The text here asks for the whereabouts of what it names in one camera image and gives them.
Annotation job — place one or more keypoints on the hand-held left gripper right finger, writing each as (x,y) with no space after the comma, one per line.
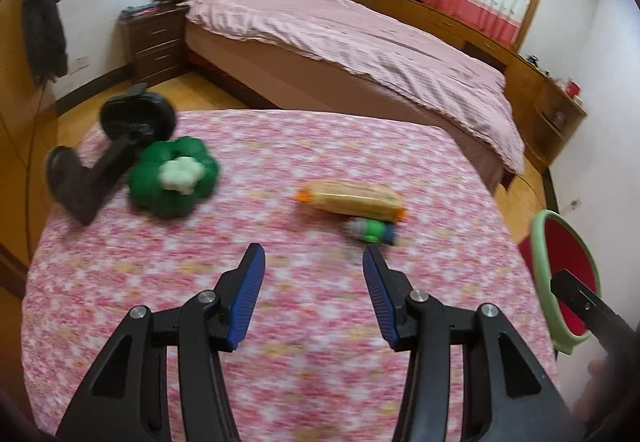
(380,297)

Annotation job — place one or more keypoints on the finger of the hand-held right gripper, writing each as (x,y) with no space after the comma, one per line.
(585,304)

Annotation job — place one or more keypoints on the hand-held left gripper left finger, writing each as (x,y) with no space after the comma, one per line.
(245,302)

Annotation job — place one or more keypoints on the red chair green rim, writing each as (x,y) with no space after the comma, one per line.
(570,247)

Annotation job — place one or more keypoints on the person's right hand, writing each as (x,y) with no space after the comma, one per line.
(597,374)

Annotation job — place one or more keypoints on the yellow packet with orange ends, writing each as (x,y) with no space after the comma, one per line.
(350,197)

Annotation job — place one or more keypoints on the green flower-shaped toy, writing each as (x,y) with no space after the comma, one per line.
(150,182)

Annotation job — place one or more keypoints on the pink floral tablecloth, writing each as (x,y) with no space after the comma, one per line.
(300,146)

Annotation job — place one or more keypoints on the black phone stand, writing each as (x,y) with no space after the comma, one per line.
(85,187)

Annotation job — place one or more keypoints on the red cup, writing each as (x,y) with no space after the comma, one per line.
(575,88)

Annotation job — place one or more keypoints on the long wooden cabinet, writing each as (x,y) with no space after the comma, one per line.
(525,86)

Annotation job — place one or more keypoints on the brown bed base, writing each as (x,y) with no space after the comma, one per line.
(300,81)

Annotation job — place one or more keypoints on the bed with pink cover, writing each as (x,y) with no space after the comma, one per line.
(350,36)

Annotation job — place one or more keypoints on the dark wooden nightstand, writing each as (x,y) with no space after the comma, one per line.
(155,46)

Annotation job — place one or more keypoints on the clutter on nightstand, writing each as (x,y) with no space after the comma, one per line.
(140,10)

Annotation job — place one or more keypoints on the black hanging coat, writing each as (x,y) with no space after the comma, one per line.
(45,31)

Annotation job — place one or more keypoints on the wall socket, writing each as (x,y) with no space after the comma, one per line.
(82,61)

